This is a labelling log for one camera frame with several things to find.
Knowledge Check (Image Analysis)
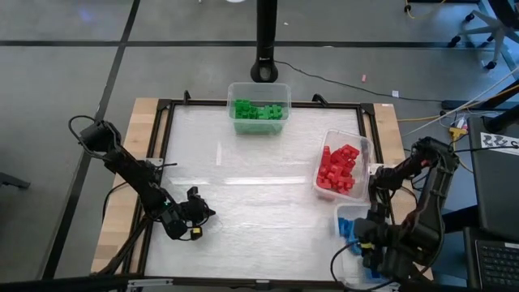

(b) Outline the black stand beam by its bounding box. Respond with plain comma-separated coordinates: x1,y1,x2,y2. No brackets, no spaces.
440,79,519,111
484,104,519,134

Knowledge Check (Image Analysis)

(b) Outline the grey office chair base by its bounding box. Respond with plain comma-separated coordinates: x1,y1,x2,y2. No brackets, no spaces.
448,0,519,70

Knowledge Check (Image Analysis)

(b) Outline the dark furniture foot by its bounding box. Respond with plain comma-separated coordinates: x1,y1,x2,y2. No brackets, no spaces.
0,172,32,191

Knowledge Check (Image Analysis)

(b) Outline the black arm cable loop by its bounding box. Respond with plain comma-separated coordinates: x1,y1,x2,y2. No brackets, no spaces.
68,115,102,161

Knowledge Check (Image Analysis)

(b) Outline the black metal table frame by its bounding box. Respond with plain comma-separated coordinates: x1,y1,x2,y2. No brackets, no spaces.
121,97,433,285

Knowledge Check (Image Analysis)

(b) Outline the silver metal bracket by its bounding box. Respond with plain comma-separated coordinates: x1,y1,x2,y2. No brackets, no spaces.
127,277,175,290

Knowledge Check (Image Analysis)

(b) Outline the black case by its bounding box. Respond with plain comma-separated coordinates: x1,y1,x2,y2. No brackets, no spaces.
468,115,519,243

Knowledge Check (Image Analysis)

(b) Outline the black laptop keyboard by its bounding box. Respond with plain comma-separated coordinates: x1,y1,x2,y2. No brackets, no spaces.
472,238,519,292

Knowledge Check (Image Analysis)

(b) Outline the large red building block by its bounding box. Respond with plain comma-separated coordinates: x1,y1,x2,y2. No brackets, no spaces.
340,144,361,161

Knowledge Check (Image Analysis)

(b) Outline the white cable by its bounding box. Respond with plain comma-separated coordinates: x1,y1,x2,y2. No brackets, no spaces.
405,67,519,137

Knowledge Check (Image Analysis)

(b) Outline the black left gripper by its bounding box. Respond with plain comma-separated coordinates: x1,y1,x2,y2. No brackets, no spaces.
160,186,217,242

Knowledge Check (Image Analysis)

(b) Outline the white printed label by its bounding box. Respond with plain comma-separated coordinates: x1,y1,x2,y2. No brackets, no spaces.
480,131,519,157

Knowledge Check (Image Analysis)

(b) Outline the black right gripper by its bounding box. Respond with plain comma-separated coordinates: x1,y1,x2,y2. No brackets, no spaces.
353,218,410,277

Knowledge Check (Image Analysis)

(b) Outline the yellow floor cable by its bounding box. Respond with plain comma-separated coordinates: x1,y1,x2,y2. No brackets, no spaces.
404,0,447,20

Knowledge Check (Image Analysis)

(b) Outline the deep clear plastic bin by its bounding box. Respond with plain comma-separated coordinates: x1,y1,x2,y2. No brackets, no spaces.
225,82,292,135

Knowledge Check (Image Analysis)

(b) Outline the black stand pole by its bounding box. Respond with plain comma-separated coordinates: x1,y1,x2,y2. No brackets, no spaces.
250,0,280,84

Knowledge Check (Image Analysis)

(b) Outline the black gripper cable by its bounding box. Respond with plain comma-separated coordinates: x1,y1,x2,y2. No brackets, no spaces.
329,241,397,292

